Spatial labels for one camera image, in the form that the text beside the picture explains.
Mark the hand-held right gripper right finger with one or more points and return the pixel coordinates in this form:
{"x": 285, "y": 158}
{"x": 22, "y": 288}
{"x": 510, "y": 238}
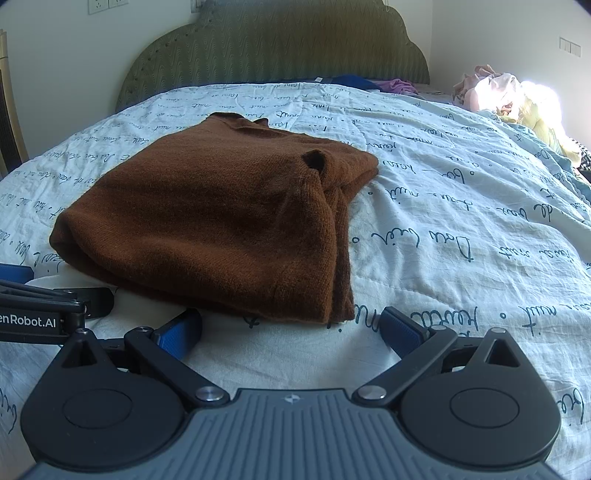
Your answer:
{"x": 399, "y": 330}

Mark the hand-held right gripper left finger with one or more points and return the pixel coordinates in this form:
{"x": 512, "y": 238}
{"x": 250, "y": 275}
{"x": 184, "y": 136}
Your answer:
{"x": 180, "y": 331}

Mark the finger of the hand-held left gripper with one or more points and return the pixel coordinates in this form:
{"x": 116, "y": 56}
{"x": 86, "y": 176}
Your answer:
{"x": 99, "y": 302}
{"x": 14, "y": 272}

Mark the brown knit sweater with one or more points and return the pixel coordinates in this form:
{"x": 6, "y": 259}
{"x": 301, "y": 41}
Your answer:
{"x": 207, "y": 217}

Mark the white script printed blanket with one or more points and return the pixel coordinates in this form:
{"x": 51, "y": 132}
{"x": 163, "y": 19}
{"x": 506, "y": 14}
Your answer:
{"x": 461, "y": 207}

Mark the gold tower fan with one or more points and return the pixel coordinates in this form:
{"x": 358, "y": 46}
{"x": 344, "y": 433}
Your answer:
{"x": 10, "y": 115}

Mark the purple cloth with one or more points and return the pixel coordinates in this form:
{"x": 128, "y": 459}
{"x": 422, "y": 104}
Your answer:
{"x": 397, "y": 86}

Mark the blue cloth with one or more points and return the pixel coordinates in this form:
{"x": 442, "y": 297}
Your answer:
{"x": 355, "y": 83}

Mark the yellow cloth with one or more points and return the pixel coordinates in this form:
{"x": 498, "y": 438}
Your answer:
{"x": 549, "y": 120}

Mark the green padded headboard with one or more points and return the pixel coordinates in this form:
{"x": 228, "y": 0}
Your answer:
{"x": 277, "y": 41}

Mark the white wall socket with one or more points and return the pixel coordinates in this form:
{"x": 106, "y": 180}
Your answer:
{"x": 117, "y": 3}
{"x": 98, "y": 5}

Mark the white light switch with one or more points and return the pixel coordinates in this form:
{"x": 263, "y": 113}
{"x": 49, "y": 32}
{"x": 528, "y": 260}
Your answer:
{"x": 570, "y": 46}

